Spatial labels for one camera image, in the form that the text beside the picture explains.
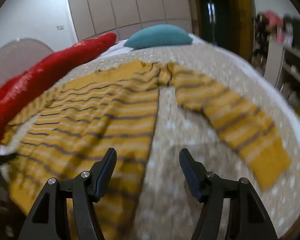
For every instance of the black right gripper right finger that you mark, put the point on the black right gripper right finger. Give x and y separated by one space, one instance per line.
248 218

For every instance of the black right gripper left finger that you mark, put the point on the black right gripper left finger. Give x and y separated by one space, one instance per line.
48 217

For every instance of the yellow striped knit sweater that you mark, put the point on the yellow striped knit sweater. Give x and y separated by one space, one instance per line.
117 108

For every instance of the beige dotted bedspread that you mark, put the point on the beige dotted bedspread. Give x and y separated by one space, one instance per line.
165 208

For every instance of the red fluffy blanket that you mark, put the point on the red fluffy blanket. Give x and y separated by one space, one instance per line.
18 91

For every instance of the round grey headboard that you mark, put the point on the round grey headboard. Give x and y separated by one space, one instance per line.
19 55

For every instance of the cluttered white shelf unit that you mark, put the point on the cluttered white shelf unit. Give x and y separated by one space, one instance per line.
276 54

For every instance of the teal pillow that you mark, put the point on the teal pillow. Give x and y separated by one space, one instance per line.
158 36

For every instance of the dark wooden door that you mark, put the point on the dark wooden door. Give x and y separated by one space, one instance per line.
228 24

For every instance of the beige wardrobe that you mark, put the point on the beige wardrobe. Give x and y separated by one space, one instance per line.
92 18

